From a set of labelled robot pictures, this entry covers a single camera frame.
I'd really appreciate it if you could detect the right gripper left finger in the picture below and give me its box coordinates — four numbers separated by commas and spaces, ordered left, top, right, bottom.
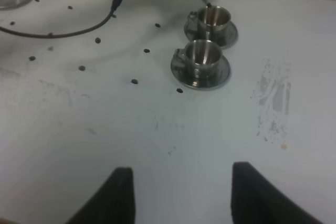
67, 167, 136, 224

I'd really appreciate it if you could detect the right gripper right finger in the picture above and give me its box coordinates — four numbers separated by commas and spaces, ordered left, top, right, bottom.
230, 162, 321, 224

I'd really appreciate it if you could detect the near stainless steel saucer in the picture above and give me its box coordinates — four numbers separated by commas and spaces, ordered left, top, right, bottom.
171, 52, 231, 90

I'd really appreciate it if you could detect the near stainless steel teacup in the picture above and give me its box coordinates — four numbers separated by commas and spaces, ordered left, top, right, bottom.
173, 39, 223, 78

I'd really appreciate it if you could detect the stainless steel teacup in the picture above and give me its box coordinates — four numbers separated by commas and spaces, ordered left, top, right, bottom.
187, 5, 231, 41
173, 39, 223, 78

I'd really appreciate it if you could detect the far stainless steel saucer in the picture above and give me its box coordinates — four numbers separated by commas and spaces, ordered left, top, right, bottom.
184, 20, 238, 49

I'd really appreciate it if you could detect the far stainless steel teacup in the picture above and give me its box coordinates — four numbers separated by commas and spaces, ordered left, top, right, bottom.
187, 5, 231, 41

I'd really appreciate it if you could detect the left camera cable black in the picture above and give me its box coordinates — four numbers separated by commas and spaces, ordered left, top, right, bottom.
0, 0, 129, 39

